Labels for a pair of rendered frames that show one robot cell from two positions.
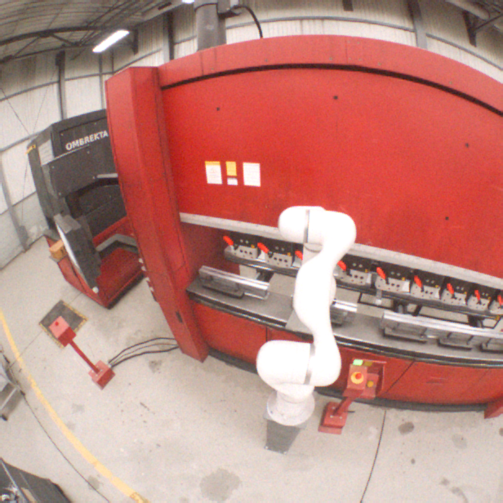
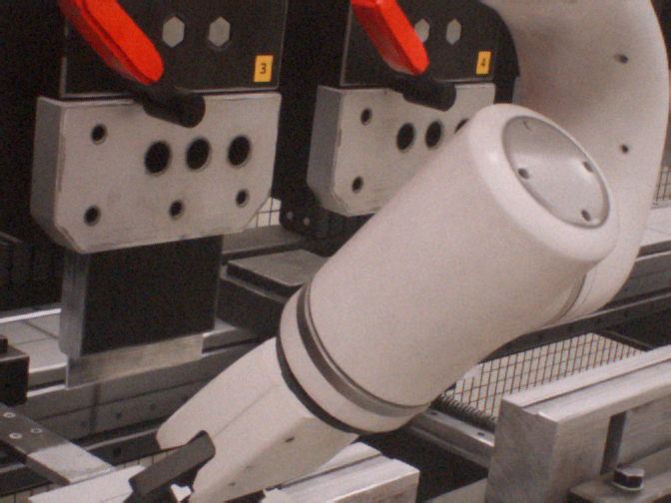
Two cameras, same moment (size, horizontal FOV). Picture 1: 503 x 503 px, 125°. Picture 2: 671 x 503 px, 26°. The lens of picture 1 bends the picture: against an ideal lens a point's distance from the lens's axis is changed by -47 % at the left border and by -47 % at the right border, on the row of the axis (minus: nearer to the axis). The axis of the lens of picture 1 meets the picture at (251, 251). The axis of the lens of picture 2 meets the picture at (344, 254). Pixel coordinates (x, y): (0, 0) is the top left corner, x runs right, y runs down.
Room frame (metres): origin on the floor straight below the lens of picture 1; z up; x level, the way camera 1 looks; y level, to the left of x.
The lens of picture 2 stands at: (0.66, 0.39, 1.38)
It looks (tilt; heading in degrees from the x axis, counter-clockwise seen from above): 15 degrees down; 283
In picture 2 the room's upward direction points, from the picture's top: 7 degrees clockwise
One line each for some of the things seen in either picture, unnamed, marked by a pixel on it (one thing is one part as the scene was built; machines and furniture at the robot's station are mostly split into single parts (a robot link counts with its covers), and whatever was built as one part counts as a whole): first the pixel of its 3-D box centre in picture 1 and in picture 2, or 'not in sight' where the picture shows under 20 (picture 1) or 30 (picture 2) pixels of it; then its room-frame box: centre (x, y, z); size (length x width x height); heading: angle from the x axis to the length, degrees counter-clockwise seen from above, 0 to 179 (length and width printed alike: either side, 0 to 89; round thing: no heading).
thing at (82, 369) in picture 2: not in sight; (142, 296); (0.95, -0.35, 1.13); 0.10 x 0.02 x 0.10; 63
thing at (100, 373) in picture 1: (82, 354); not in sight; (0.84, 1.56, 0.41); 0.25 x 0.20 x 0.83; 153
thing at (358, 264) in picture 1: (354, 264); (374, 67); (0.87, -0.51, 1.26); 0.15 x 0.09 x 0.17; 63
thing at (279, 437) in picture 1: (283, 429); not in sight; (0.32, -0.12, 0.50); 0.18 x 0.18 x 1.00; 65
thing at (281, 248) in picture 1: (280, 249); not in sight; (1.05, -0.15, 1.26); 0.15 x 0.09 x 0.17; 63
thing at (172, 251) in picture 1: (191, 229); not in sight; (1.55, 0.43, 1.15); 0.85 x 0.25 x 2.30; 153
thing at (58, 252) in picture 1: (59, 248); not in sight; (1.65, 2.00, 1.04); 0.30 x 0.26 x 0.12; 65
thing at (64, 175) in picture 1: (79, 221); not in sight; (1.08, 1.00, 1.53); 0.51 x 0.25 x 0.85; 52
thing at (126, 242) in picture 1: (120, 249); not in sight; (1.31, 0.93, 1.18); 0.40 x 0.24 x 0.07; 63
